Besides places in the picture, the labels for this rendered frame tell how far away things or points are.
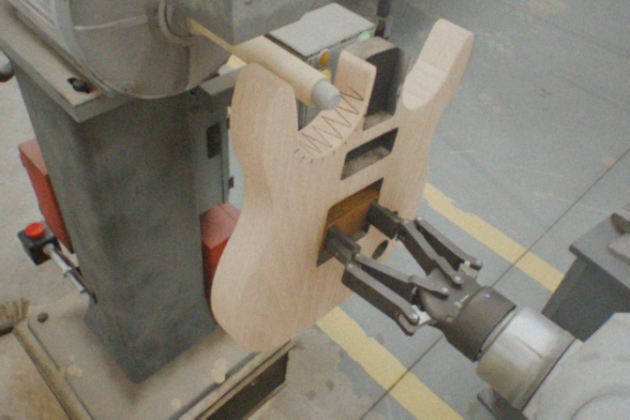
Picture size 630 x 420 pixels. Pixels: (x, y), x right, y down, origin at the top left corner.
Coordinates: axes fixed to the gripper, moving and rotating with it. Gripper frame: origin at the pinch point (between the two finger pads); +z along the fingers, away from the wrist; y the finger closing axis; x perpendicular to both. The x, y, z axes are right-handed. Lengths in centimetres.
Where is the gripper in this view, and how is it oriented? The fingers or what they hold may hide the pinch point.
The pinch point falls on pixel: (352, 223)
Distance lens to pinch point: 68.0
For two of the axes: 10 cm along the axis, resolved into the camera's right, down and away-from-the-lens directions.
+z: -7.0, -5.3, 4.8
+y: 7.0, -3.6, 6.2
